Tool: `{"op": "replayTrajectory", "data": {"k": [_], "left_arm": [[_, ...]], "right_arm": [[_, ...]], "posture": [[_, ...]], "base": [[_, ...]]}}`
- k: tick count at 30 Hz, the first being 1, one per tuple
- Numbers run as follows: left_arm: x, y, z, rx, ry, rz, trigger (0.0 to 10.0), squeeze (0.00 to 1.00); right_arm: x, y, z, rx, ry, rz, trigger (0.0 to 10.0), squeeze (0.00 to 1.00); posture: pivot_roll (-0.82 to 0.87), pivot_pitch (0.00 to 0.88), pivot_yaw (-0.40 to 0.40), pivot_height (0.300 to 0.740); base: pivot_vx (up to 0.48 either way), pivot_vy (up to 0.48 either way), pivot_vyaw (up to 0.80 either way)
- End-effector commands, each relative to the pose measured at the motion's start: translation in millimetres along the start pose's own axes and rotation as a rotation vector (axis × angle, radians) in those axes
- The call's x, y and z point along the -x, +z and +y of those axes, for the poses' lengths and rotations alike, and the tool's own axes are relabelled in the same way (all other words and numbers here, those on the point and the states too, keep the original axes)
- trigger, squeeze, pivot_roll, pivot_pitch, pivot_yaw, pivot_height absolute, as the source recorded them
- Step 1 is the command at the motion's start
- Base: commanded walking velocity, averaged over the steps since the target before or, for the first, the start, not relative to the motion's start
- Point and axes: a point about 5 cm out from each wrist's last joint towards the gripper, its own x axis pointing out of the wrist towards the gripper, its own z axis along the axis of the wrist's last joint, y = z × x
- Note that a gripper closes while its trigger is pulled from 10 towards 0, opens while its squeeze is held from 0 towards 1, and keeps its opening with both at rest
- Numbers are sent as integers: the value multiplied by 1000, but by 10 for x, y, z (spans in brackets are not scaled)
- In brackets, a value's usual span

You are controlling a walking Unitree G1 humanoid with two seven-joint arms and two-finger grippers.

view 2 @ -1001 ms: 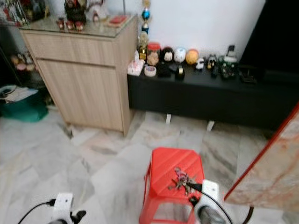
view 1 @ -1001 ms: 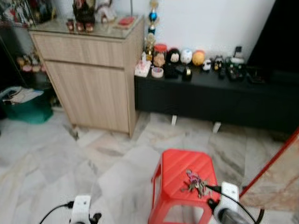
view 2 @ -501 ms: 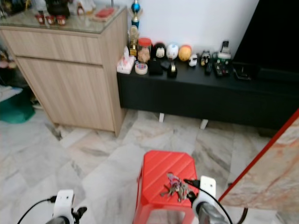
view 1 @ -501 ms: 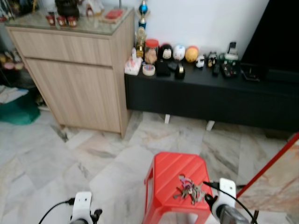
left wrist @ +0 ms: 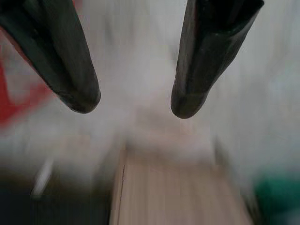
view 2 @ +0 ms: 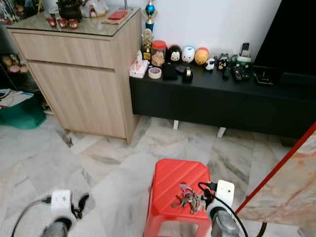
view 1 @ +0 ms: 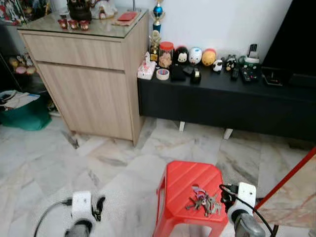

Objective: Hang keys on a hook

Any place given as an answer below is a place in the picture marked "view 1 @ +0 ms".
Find bunch of keys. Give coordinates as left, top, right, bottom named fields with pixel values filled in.
left=186, top=185, right=223, bottom=217

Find red plastic stool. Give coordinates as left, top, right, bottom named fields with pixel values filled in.
left=153, top=160, right=229, bottom=237

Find marble table with red edge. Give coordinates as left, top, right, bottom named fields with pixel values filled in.
left=253, top=147, right=316, bottom=231

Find black low console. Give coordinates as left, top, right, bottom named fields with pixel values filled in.
left=137, top=63, right=316, bottom=144

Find light wooden cabinet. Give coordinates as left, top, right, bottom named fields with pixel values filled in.
left=19, top=8, right=150, bottom=145

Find green bin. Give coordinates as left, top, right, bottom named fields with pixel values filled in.
left=0, top=90, right=53, bottom=132

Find wide black remote control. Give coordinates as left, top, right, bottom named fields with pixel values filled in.
left=240, top=64, right=261, bottom=84

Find black tape dispenser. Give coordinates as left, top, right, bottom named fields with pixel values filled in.
left=190, top=68, right=202, bottom=85

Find black flat tray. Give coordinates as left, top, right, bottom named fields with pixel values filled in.
left=261, top=66, right=285, bottom=87

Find small white panda figurine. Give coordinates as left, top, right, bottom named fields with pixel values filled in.
left=212, top=58, right=224, bottom=73

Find black pouch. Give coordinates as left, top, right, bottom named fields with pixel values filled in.
left=169, top=64, right=187, bottom=82

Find black and white figurine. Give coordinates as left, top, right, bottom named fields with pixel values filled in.
left=225, top=54, right=238, bottom=72

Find white papers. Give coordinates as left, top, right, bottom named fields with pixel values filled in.
left=0, top=90, right=41, bottom=111

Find orange round plush toy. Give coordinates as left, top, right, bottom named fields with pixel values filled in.
left=201, top=48, right=218, bottom=67

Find white tape roll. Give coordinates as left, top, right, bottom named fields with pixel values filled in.
left=156, top=69, right=170, bottom=81

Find white round plush toy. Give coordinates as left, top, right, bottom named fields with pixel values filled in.
left=189, top=47, right=203, bottom=66

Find pink white tissue box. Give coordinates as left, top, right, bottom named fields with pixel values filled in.
left=137, top=51, right=157, bottom=80

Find black phone on dock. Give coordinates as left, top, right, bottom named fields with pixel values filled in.
left=245, top=43, right=261, bottom=65

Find black round plush toy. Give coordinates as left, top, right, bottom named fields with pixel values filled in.
left=174, top=46, right=190, bottom=65

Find jar with red lid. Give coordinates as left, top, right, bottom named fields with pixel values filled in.
left=158, top=41, right=175, bottom=69

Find dark shelf with plush toys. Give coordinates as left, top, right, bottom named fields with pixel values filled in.
left=0, top=0, right=52, bottom=92

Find small gold trophy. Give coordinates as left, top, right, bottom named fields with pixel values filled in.
left=149, top=31, right=163, bottom=63

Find black television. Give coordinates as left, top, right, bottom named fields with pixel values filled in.
left=261, top=0, right=316, bottom=76

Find flat red box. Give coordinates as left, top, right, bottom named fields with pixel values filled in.
left=117, top=11, right=138, bottom=22

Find blue trophy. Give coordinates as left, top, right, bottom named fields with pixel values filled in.
left=151, top=0, right=166, bottom=33

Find dark teapot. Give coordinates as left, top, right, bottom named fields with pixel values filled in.
left=66, top=0, right=95, bottom=22

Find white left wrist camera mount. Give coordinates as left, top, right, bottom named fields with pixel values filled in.
left=72, top=191, right=94, bottom=223

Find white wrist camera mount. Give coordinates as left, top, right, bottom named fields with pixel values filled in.
left=237, top=182, right=258, bottom=209
left=72, top=191, right=94, bottom=223

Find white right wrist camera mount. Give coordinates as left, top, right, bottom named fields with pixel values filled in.
left=237, top=182, right=258, bottom=209

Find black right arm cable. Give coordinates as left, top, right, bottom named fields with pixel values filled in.
left=220, top=184, right=276, bottom=237

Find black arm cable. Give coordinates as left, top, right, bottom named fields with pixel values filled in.
left=33, top=198, right=74, bottom=237
left=220, top=184, right=276, bottom=237

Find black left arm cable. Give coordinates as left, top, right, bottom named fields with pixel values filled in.
left=33, top=198, right=74, bottom=237

